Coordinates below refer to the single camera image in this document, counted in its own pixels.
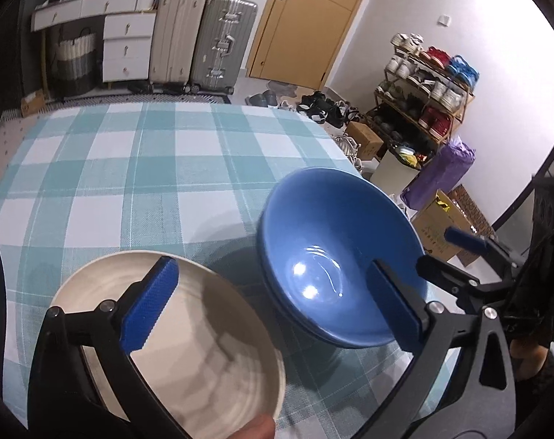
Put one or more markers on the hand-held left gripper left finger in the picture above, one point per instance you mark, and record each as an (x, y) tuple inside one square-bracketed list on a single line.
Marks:
[(151, 302)]

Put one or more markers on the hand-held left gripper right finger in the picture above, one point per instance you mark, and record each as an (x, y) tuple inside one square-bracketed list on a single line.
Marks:
[(391, 306)]

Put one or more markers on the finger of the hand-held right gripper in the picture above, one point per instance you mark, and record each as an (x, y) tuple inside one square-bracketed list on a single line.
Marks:
[(446, 274), (464, 238)]

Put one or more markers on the cream plate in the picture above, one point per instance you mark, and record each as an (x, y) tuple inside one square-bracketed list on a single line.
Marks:
[(204, 329)]

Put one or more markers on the blue bowl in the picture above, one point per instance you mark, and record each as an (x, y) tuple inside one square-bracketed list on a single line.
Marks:
[(290, 316), (332, 219)]

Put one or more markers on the person's right hand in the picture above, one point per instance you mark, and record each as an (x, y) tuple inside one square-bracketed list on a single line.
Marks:
[(528, 356)]

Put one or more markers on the person's left hand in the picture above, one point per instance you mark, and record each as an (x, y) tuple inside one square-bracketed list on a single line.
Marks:
[(256, 429)]

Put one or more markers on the printed cardboard box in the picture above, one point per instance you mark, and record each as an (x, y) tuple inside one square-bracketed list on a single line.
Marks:
[(441, 233)]

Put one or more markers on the purple rolled mat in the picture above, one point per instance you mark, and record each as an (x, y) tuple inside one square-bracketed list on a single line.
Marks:
[(441, 173)]

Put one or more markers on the white bin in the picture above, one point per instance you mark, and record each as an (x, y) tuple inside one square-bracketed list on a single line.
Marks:
[(391, 173)]

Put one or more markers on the wooden shoe rack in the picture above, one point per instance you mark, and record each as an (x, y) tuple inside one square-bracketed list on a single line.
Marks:
[(463, 105)]

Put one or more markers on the checked teal tablecloth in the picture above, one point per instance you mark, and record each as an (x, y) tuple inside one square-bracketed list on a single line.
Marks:
[(121, 169)]

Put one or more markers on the plain cardboard box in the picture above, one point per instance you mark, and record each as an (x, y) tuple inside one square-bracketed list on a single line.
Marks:
[(364, 139)]

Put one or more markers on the pair of white sneakers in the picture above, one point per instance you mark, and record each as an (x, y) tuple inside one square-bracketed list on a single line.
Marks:
[(348, 151)]

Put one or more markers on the rows of shoes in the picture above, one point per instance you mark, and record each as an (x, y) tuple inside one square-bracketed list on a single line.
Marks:
[(437, 57)]

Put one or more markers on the black sneakers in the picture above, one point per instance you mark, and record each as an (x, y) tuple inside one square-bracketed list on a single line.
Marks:
[(320, 107)]

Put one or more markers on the grey slippers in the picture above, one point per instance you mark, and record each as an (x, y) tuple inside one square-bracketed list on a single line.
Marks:
[(261, 99)]

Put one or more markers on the small flat cardboard box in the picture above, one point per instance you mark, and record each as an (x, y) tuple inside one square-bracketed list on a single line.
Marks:
[(32, 103)]

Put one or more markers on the woven laundry basket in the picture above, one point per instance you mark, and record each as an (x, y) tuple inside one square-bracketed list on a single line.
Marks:
[(75, 64)]

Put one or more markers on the wooden door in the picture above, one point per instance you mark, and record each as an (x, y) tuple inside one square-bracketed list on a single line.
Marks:
[(313, 23)]

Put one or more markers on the silver suitcase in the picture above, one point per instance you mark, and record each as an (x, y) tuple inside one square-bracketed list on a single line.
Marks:
[(222, 41)]

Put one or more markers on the beige suitcase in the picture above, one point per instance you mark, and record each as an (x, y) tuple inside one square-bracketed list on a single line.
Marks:
[(176, 32)]

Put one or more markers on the white desk with drawers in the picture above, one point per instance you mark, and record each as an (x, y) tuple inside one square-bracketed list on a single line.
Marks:
[(126, 32)]

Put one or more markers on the white wall switch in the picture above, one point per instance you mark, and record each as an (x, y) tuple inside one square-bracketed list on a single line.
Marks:
[(444, 20)]

